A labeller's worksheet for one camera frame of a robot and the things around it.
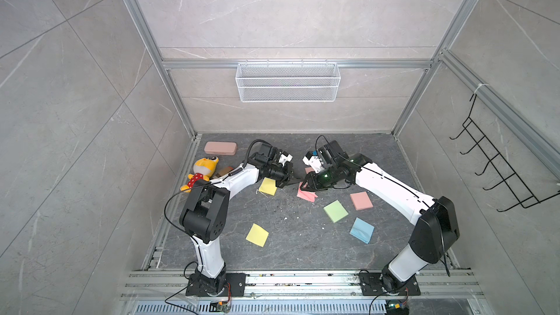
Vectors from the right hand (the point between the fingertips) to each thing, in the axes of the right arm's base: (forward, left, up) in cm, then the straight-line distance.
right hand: (306, 187), depth 80 cm
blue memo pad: (-11, -22, -15) cm, 29 cm away
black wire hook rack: (-7, -59, +16) cm, 61 cm away
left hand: (+5, -1, -1) cm, 5 cm away
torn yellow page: (-12, +19, -16) cm, 28 cm away
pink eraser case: (+33, +39, -14) cm, 53 cm away
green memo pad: (-3, -14, -16) cm, 21 cm away
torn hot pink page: (-2, -1, -3) cm, 4 cm away
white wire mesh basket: (+49, +7, +14) cm, 51 cm away
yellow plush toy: (+16, +46, -10) cm, 49 cm away
